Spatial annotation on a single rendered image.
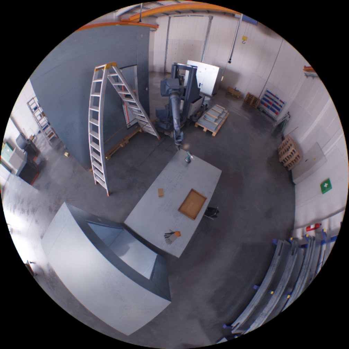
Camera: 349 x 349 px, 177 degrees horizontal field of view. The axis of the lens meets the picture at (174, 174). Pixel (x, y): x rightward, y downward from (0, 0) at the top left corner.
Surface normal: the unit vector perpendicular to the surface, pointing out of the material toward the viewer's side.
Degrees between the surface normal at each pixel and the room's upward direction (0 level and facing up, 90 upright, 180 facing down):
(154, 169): 0
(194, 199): 0
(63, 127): 90
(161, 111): 90
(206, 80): 90
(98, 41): 90
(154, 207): 0
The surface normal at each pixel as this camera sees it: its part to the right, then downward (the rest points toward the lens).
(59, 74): 0.83, 0.52
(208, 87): -0.56, 0.70
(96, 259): 0.09, -0.49
